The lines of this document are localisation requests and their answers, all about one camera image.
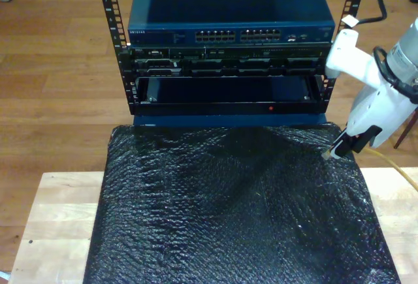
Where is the yellow network cable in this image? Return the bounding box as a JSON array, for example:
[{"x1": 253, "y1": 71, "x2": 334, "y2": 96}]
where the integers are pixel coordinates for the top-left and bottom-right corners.
[{"x1": 321, "y1": 146, "x2": 418, "y2": 192}]

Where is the blue rack base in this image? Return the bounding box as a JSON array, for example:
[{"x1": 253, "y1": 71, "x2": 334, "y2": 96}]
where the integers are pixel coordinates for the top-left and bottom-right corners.
[{"x1": 133, "y1": 113, "x2": 329, "y2": 128}]

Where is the black rack drawer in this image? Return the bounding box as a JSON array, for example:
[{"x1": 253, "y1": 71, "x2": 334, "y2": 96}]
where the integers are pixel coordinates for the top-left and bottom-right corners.
[{"x1": 130, "y1": 74, "x2": 327, "y2": 116}]

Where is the black rack server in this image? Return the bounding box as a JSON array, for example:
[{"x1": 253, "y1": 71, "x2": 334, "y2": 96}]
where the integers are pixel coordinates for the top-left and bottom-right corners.
[{"x1": 129, "y1": 44, "x2": 334, "y2": 78}]

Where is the black bubble mat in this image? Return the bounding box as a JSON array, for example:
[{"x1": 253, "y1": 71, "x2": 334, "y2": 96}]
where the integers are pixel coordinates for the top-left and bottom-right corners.
[{"x1": 83, "y1": 122, "x2": 401, "y2": 284}]

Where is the blue network switch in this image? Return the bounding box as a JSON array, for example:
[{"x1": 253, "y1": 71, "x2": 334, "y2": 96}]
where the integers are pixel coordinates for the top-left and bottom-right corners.
[{"x1": 127, "y1": 0, "x2": 336, "y2": 47}]

